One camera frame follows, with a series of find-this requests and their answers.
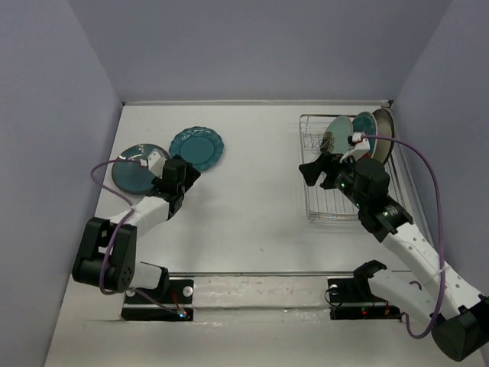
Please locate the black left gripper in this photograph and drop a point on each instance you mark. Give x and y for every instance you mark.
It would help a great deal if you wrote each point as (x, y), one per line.
(191, 174)

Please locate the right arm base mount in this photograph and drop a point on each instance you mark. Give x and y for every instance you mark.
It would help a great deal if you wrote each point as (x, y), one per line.
(351, 298)

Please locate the red and teal plate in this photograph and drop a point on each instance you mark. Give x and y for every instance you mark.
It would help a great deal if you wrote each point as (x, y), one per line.
(366, 123)

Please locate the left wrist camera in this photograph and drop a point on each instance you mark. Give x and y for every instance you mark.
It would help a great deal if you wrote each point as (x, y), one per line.
(154, 162)

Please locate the light green flower plate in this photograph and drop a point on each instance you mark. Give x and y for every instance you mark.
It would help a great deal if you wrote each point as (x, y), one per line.
(335, 138)

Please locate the metal wire dish rack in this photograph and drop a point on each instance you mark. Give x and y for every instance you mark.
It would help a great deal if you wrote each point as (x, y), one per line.
(325, 205)

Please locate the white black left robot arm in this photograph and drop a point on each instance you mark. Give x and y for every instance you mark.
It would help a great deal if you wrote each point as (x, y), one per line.
(106, 257)

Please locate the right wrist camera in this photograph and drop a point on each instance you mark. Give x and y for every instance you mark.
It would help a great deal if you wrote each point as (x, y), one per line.
(360, 146)

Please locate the grey cream plate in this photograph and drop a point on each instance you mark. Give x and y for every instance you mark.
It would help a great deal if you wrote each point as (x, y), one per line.
(381, 124)

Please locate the teal scalloped plate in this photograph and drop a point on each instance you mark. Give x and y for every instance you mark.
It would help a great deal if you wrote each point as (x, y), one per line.
(201, 146)

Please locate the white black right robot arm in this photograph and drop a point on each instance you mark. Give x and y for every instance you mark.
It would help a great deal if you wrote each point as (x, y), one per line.
(456, 311)

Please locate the dark teal blossom plate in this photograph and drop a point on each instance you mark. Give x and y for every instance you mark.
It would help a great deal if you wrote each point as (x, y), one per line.
(132, 178)

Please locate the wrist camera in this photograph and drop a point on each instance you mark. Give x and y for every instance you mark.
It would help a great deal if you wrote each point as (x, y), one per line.
(360, 146)
(154, 162)

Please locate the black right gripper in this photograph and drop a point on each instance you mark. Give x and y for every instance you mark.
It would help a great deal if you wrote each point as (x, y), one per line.
(325, 163)

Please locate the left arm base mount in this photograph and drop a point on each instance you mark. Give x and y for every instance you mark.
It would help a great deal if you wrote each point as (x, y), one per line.
(176, 305)

